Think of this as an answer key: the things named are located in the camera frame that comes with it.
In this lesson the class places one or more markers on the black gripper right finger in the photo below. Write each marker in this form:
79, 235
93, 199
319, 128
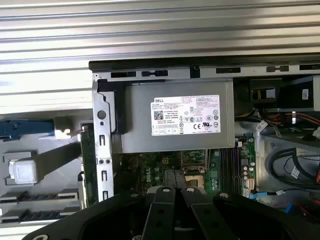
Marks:
200, 212

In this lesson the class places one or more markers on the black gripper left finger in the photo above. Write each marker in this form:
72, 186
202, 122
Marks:
160, 215

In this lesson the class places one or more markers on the black RAM slot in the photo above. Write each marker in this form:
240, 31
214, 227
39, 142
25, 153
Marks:
222, 170
237, 170
227, 170
232, 170

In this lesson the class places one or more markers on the CPU socket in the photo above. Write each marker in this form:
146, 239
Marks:
193, 178

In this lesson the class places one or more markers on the green motherboard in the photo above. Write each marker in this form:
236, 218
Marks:
145, 170

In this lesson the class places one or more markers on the metal socket cover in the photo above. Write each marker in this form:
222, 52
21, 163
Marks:
182, 160

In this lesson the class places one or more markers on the grey power supply unit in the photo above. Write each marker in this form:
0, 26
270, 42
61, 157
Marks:
140, 135

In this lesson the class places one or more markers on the green graphics card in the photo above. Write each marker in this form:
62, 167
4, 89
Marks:
88, 162

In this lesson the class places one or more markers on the black PC case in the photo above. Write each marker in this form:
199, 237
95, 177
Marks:
102, 140

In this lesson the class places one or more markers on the grey parts rack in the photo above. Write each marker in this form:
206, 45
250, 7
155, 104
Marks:
60, 180

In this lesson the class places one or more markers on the silver CPU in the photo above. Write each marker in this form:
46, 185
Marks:
22, 172

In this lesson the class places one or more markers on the hard disk in blue carrier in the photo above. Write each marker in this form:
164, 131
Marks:
25, 128

